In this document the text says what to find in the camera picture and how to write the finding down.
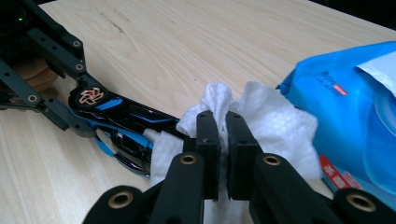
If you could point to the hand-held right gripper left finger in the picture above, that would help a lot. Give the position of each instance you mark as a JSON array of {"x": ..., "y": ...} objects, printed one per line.
[{"x": 209, "y": 143}]

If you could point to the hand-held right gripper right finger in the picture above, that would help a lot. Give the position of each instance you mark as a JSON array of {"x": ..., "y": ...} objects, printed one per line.
[{"x": 239, "y": 146}]

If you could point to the white wet wipe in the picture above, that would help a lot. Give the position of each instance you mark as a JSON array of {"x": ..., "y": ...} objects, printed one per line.
[{"x": 275, "y": 124}]

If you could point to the blue toy car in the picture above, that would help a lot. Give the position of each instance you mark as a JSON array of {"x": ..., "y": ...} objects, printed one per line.
[{"x": 124, "y": 115}]

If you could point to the blue wet wipes pack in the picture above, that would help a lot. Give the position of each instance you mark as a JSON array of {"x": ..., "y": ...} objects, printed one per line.
[{"x": 345, "y": 109}]

